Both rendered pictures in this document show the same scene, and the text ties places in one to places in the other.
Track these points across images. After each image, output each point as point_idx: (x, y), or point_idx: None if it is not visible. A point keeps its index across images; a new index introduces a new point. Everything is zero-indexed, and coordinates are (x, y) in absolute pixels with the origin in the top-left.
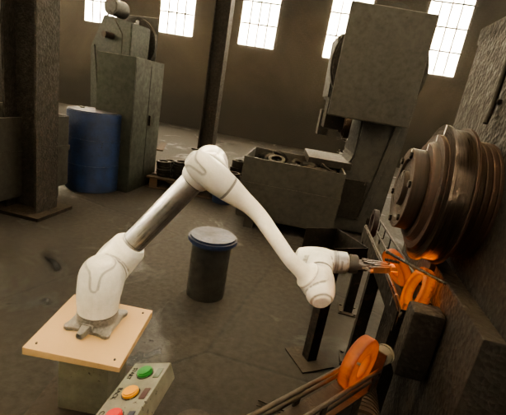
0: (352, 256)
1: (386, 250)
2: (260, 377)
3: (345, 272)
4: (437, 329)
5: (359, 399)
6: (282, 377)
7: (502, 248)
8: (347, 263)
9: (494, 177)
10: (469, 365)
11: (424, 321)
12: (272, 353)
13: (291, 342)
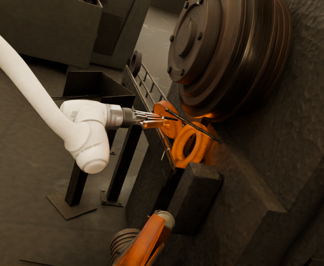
0: (125, 110)
1: (165, 108)
2: (19, 233)
3: (118, 127)
4: (213, 190)
5: None
6: (44, 228)
7: (285, 113)
8: (120, 119)
9: (283, 36)
10: (249, 231)
11: (203, 183)
12: (32, 203)
13: (52, 188)
